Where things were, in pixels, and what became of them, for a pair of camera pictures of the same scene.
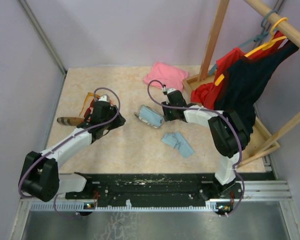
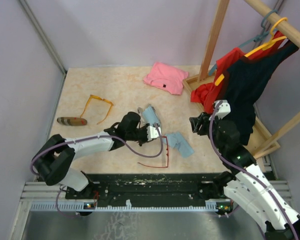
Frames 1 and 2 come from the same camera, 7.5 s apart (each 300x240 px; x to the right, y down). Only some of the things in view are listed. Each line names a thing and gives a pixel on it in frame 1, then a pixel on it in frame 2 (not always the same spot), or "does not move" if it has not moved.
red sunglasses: (87, 111) → (167, 157)
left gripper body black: (117, 122) → (139, 134)
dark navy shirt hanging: (247, 77) does not move
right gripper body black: (169, 113) → (203, 124)
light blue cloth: (176, 140) does not move
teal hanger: (264, 33) does not move
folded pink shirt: (170, 76) does not move
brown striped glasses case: (70, 121) does not move
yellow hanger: (267, 45) does not move
